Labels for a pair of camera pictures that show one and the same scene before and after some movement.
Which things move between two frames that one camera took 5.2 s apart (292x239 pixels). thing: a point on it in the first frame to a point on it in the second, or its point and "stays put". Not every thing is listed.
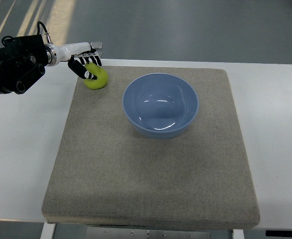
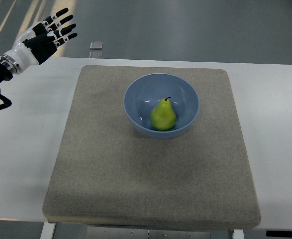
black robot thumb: [80, 69] to [36, 40]
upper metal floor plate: [96, 45] stays put
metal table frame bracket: [103, 233] stays put
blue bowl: [160, 105] stays put
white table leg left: [48, 231] stays put
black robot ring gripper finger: [93, 59] to [61, 32]
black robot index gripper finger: [82, 60] to [49, 19]
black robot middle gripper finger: [86, 59] to [54, 26]
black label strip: [285, 233] stays put
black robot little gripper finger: [98, 60] to [62, 41]
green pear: [102, 76] to [163, 117]
